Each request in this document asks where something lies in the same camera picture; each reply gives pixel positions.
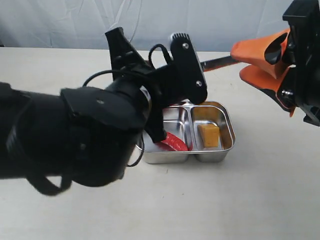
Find dark transparent lunch box lid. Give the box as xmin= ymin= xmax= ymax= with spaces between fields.
xmin=200 ymin=55 xmax=239 ymax=72

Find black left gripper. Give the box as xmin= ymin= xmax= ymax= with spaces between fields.
xmin=105 ymin=27 xmax=174 ymax=143

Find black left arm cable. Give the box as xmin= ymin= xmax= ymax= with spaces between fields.
xmin=26 ymin=43 xmax=174 ymax=197

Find red toy sausage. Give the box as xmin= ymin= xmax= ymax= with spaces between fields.
xmin=161 ymin=131 xmax=189 ymax=152

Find yellow toy cheese wedge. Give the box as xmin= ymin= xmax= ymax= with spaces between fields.
xmin=197 ymin=124 xmax=220 ymax=148

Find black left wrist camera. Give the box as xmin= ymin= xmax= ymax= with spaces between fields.
xmin=170 ymin=32 xmax=208 ymax=105

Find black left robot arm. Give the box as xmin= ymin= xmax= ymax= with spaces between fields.
xmin=0 ymin=27 xmax=181 ymax=196

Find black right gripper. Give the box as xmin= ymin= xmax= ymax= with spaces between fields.
xmin=230 ymin=0 xmax=320 ymax=126

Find steel two-compartment lunch box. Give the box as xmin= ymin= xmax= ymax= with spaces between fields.
xmin=136 ymin=101 xmax=236 ymax=164

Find light blue backdrop cloth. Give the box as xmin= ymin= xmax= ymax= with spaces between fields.
xmin=0 ymin=0 xmax=290 ymax=52

